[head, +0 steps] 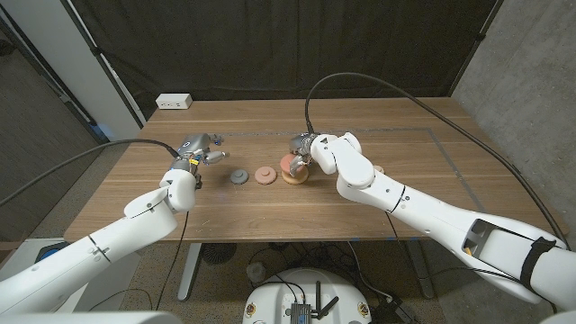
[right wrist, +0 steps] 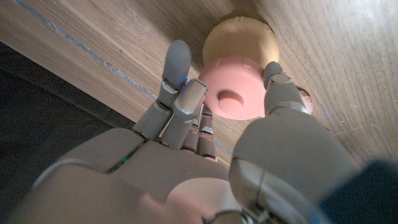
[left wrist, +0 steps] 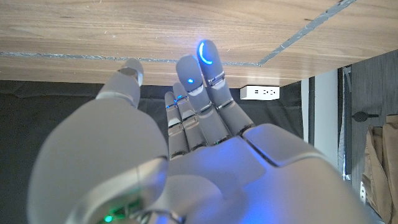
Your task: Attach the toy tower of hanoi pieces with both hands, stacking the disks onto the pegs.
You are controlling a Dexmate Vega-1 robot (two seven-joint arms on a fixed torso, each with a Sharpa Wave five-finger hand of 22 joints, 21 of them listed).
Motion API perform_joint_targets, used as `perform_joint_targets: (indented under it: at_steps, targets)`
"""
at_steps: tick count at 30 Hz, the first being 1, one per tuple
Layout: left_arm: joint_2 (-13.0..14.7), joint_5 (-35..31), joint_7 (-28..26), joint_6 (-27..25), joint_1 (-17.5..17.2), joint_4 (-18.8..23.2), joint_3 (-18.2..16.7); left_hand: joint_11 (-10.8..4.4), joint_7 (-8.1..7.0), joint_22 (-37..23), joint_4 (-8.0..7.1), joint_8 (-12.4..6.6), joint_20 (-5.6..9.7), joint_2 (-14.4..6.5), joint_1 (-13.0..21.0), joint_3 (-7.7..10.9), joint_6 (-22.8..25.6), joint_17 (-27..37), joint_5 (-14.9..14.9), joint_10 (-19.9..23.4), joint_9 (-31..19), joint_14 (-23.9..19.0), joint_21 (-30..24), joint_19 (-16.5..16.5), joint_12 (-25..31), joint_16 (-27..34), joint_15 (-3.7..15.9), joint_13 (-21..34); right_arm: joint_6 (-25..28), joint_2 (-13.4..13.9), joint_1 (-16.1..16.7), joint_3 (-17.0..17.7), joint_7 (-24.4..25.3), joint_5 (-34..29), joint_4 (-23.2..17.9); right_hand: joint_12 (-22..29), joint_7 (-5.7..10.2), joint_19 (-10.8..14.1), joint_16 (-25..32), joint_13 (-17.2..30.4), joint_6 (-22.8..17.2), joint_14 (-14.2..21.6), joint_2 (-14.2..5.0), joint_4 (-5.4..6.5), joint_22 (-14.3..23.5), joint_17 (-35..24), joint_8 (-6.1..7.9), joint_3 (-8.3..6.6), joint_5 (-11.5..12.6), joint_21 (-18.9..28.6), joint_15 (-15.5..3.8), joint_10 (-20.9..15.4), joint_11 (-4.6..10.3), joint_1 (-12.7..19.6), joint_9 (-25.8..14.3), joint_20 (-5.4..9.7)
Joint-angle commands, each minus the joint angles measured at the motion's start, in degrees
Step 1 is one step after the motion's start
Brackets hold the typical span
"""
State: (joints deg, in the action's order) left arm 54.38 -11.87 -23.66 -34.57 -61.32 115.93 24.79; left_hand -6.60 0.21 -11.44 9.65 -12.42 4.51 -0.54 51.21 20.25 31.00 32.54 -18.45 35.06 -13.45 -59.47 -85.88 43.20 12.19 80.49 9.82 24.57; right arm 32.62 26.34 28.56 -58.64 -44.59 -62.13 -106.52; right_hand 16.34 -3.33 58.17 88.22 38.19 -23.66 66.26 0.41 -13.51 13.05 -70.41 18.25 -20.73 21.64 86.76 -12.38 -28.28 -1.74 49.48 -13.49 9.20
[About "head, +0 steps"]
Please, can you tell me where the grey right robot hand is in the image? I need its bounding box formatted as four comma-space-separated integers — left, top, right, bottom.
287, 132, 325, 179

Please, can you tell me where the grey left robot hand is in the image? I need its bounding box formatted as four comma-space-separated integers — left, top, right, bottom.
168, 132, 230, 176

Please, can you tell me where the salmon pink toy disk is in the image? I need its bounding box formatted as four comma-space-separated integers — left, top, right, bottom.
279, 153, 299, 175

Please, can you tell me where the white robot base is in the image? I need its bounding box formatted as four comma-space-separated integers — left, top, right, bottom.
242, 268, 373, 324

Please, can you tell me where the large tan toy disk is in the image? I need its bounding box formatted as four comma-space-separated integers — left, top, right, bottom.
281, 166, 311, 186

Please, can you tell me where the pale pink toy disk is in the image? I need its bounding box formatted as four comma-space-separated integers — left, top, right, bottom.
254, 166, 278, 186

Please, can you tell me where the white power strip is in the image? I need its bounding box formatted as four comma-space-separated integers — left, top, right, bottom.
155, 93, 194, 111

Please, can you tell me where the black backdrop cloth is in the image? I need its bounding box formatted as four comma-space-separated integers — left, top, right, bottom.
69, 0, 503, 121

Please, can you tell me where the black floor fan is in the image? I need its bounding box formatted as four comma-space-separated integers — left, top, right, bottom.
201, 242, 238, 266

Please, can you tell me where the grey table leg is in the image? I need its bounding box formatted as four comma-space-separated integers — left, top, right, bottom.
176, 242, 203, 302
404, 240, 436, 301

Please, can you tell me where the grey round floor object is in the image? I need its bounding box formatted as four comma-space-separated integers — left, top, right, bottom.
246, 262, 267, 284

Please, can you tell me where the black backdrop stand pole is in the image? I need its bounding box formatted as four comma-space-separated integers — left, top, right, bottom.
447, 0, 505, 96
59, 0, 149, 128

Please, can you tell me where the grey box with antennas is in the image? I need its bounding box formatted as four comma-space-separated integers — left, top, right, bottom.
290, 281, 339, 324

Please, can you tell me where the black floor power adapter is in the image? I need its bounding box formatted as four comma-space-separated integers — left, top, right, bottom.
373, 296, 416, 324

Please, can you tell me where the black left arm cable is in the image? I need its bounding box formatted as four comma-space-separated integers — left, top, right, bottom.
0, 138, 182, 208

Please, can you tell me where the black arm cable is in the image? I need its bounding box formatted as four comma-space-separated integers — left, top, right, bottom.
0, 138, 182, 208
303, 71, 572, 251

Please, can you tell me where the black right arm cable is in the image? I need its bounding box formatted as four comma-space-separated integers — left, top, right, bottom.
303, 71, 572, 251

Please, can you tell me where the thin black hanging cable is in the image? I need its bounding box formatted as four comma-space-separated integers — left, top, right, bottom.
155, 210, 190, 311

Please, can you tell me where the white floor cable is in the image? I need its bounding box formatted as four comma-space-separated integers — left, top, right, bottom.
346, 241, 393, 302

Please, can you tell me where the black velcro arm strap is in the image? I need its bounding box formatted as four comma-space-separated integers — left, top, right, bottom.
519, 237, 558, 289

